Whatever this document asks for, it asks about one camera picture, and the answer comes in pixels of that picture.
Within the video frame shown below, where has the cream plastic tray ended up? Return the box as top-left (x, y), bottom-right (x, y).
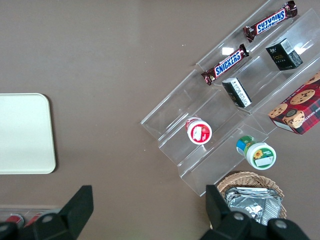
top-left (0, 93), bottom-right (57, 175)

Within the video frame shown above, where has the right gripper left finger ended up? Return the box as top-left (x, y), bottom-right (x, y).
top-left (0, 184), bottom-right (95, 240)

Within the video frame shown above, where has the clear acrylic bottle rack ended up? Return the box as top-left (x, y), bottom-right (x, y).
top-left (0, 205), bottom-right (62, 227)

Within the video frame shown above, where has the light wicker basket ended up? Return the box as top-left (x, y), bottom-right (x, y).
top-left (216, 171), bottom-right (287, 230)

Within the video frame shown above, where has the small black box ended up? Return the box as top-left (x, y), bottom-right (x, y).
top-left (265, 38), bottom-right (304, 72)
top-left (221, 77), bottom-right (252, 109)

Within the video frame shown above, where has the silver foil packet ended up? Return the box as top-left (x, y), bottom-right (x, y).
top-left (223, 186), bottom-right (283, 227)

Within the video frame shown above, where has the green lid jar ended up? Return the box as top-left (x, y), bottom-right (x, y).
top-left (235, 135), bottom-right (277, 171)

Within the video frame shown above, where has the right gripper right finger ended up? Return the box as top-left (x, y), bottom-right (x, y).
top-left (199, 184), bottom-right (312, 240)

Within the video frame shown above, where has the Snickers chocolate bar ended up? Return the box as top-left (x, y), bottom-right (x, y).
top-left (201, 43), bottom-right (250, 87)
top-left (243, 0), bottom-right (299, 43)

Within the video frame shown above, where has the red tartan cookie box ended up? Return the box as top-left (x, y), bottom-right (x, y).
top-left (267, 70), bottom-right (320, 136)

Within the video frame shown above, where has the red lid jar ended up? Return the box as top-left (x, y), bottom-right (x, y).
top-left (185, 116), bottom-right (213, 145)

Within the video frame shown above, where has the clear acrylic stepped shelf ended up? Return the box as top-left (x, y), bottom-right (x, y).
top-left (140, 0), bottom-right (320, 198)

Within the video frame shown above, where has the red cola bottle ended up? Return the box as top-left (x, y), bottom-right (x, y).
top-left (24, 211), bottom-right (46, 226)
top-left (4, 214), bottom-right (25, 226)

